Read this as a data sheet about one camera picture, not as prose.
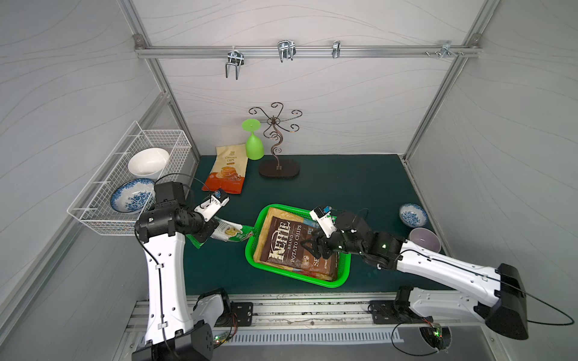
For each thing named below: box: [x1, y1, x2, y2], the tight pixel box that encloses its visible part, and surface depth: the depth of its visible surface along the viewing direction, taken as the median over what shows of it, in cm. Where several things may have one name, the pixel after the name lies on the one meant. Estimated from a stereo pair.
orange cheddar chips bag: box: [201, 143, 248, 195], surface depth 113 cm
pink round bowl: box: [408, 227, 442, 254], surface depth 89 cm
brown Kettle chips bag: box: [260, 215, 338, 278], surface depth 79 cm
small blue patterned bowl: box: [398, 203, 428, 228], surface depth 98 cm
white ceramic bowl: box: [127, 147, 170, 177], surface depth 72 cm
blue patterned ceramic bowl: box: [109, 178, 156, 213], surface depth 65 cm
